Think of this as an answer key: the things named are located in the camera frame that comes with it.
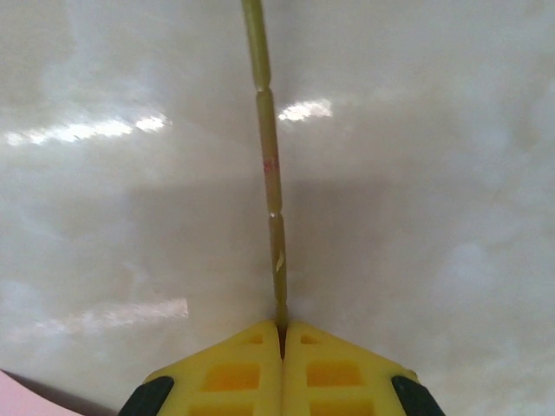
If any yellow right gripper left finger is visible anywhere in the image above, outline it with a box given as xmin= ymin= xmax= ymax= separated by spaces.
xmin=116 ymin=320 xmax=284 ymax=416

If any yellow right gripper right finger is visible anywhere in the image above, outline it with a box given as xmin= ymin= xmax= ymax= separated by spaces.
xmin=281 ymin=322 xmax=447 ymax=416

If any peach artificial flower spray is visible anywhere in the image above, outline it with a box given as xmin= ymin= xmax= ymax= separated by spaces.
xmin=240 ymin=0 xmax=291 ymax=361

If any pink purple wrapping paper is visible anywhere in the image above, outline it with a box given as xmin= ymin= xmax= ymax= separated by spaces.
xmin=0 ymin=367 xmax=88 ymax=416

